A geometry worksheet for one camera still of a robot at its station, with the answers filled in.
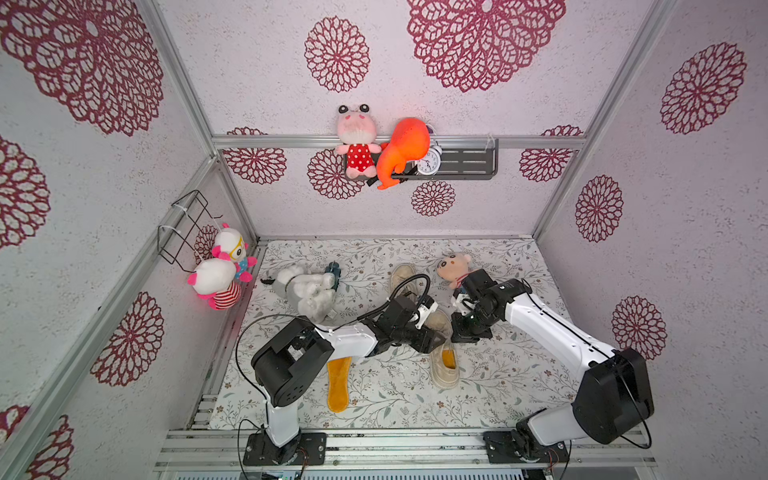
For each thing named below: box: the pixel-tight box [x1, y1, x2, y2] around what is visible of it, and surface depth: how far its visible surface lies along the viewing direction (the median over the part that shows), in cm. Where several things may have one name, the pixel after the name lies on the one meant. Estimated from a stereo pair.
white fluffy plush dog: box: [276, 265, 336, 322], surface depth 94 cm
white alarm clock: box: [417, 140, 443, 176], surface depth 92 cm
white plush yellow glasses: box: [212, 223, 258, 283], surface depth 96 cm
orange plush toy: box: [377, 117, 430, 190], surface depth 87 cm
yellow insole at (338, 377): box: [327, 356, 352, 413], surface depth 85 cm
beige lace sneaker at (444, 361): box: [425, 309, 460, 389], surface depth 83 cm
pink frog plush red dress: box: [335, 104, 382, 179], surface depth 87 cm
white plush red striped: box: [187, 258, 242, 310], surface depth 87 cm
